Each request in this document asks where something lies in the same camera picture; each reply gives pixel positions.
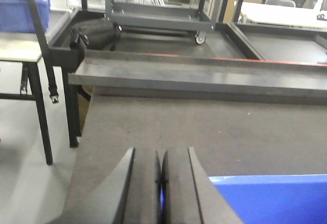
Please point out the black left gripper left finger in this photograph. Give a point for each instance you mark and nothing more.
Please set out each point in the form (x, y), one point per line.
(130, 193)

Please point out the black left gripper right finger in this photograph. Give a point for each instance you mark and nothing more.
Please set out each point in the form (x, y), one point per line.
(188, 194)

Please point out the large blue plastic bin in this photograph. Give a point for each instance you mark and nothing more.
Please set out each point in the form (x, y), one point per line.
(275, 198)

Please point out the blue bin on side table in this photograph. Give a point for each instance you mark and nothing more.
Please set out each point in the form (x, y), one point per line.
(16, 15)

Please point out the black bag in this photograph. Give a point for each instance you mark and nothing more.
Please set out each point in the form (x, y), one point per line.
(96, 34)

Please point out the side table with black legs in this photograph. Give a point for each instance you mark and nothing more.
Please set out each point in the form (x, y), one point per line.
(28, 50)

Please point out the grey wheeled cart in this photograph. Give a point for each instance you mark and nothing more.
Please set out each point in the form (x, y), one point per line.
(197, 17)

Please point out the white table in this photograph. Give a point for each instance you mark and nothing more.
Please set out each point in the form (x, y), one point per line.
(284, 16)

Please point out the dark metal conveyor rail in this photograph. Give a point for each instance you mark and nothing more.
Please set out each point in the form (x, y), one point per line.
(212, 75)

